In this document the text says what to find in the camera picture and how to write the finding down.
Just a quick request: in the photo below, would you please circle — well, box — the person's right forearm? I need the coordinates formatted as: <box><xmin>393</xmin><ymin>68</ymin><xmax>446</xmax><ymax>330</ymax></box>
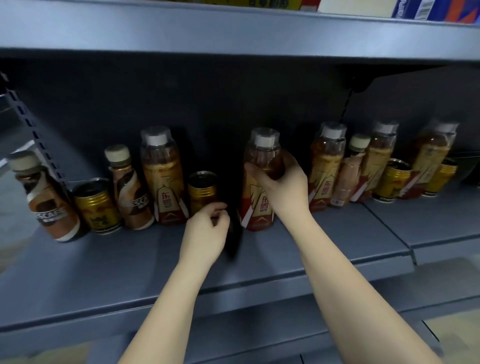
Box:
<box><xmin>287</xmin><ymin>211</ymin><xmax>445</xmax><ymax>364</ymax></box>

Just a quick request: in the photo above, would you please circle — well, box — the person's left forearm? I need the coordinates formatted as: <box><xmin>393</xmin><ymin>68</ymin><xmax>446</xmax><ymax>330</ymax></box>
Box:
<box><xmin>118</xmin><ymin>258</ymin><xmax>213</xmax><ymax>364</ymax></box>

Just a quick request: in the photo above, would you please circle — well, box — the dark grey metal shelf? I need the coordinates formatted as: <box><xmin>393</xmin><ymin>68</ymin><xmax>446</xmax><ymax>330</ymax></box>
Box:
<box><xmin>0</xmin><ymin>0</ymin><xmax>480</xmax><ymax>364</ymax></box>

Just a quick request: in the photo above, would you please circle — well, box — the brown coffee bottle beige cap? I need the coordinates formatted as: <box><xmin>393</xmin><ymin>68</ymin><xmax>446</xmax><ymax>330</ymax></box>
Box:
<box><xmin>7</xmin><ymin>149</ymin><xmax>82</xmax><ymax>243</ymax></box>
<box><xmin>329</xmin><ymin>133</ymin><xmax>372</xmax><ymax>208</ymax></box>
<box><xmin>104</xmin><ymin>144</ymin><xmax>155</xmax><ymax>231</ymax></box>

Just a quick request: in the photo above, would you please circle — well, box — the blue white carton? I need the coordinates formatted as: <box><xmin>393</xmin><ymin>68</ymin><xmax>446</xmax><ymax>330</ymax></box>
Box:
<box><xmin>391</xmin><ymin>0</ymin><xmax>438</xmax><ymax>20</ymax></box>

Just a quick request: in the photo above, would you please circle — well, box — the person's left hand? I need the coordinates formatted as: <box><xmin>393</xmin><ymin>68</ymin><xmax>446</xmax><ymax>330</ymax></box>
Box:
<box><xmin>177</xmin><ymin>202</ymin><xmax>232</xmax><ymax>269</ymax></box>

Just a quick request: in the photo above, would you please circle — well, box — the person's right hand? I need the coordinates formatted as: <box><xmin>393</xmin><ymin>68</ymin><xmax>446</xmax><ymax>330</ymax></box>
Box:
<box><xmin>243</xmin><ymin>149</ymin><xmax>313</xmax><ymax>229</ymax></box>

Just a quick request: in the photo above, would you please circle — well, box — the orange blue carton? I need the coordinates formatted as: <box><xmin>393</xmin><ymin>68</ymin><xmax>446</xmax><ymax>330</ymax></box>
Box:
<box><xmin>431</xmin><ymin>0</ymin><xmax>480</xmax><ymax>25</ymax></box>

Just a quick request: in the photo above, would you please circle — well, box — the yellow carton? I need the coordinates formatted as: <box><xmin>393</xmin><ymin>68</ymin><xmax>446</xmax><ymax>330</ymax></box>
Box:
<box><xmin>239</xmin><ymin>0</ymin><xmax>303</xmax><ymax>11</ymax></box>

